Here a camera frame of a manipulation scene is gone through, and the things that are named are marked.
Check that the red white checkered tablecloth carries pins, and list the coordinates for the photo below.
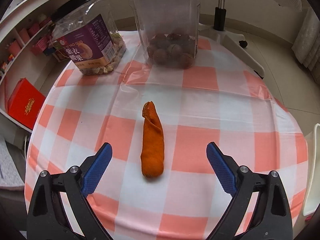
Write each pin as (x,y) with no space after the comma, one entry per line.
(218,100)

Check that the purple label nut jar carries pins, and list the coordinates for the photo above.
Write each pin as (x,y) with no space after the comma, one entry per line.
(87,33)

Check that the clear jar with nuts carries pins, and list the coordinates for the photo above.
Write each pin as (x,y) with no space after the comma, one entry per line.
(168,31)

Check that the white trash bin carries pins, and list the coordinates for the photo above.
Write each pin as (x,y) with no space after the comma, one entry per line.
(311,201)

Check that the long orange peel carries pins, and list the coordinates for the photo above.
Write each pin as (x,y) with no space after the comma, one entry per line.
(152,155)

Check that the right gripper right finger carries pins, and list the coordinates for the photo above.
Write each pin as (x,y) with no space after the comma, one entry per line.
(271,218)

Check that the red gift box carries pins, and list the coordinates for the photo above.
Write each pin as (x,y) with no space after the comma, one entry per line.
(25,103)

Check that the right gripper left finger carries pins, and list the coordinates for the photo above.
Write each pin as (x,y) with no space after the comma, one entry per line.
(47,218)

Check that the grey mesh office chair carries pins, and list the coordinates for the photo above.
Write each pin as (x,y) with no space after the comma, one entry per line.
(279,20)

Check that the white wall bookshelf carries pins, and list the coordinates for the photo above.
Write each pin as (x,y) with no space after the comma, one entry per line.
(24,26)

